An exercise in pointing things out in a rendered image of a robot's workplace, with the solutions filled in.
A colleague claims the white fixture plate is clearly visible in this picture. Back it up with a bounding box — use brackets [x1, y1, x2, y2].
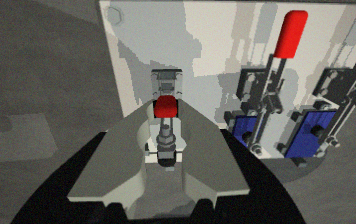
[99, 0, 356, 159]

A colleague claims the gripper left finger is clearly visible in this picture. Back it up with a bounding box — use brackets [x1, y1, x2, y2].
[10, 99, 157, 224]

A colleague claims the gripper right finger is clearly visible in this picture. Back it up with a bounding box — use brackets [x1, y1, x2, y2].
[176, 98, 306, 224]

